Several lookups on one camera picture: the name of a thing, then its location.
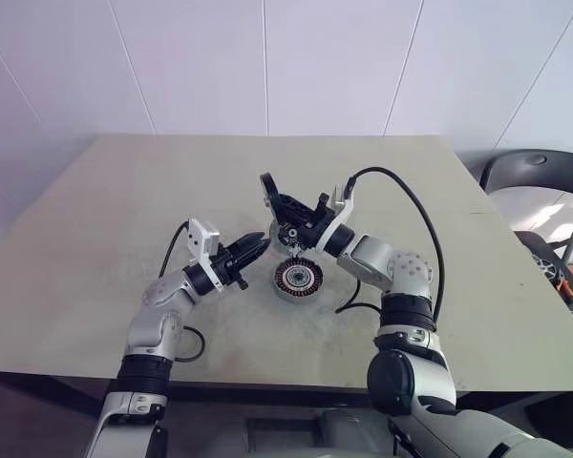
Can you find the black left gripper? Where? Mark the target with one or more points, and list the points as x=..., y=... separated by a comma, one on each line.
x=227, y=267

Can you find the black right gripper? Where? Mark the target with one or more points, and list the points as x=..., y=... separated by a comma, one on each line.
x=315, y=229

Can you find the grey round motor lid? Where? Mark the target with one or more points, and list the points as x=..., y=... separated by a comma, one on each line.
x=279, y=243

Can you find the spoked rotor with black rim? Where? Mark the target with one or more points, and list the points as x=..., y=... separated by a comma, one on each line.
x=262, y=182

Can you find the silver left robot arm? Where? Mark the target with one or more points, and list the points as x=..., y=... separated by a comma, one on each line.
x=153, y=329

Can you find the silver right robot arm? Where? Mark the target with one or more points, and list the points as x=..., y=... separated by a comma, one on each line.
x=401, y=272

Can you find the motor housing with copper windings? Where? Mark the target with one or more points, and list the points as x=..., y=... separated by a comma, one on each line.
x=310, y=286

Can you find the silver spoked wheel part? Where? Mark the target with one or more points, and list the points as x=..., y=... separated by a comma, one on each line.
x=544, y=269

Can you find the black plastic chair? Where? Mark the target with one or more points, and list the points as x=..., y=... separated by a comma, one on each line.
x=520, y=164

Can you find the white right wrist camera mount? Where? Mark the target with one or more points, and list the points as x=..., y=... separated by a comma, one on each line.
x=338, y=220

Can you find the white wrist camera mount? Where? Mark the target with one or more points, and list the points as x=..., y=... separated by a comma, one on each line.
x=201, y=241
x=338, y=220

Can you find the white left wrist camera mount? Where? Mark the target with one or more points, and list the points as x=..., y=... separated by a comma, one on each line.
x=201, y=241

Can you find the black table frame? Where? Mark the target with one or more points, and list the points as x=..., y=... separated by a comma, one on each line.
x=267, y=396

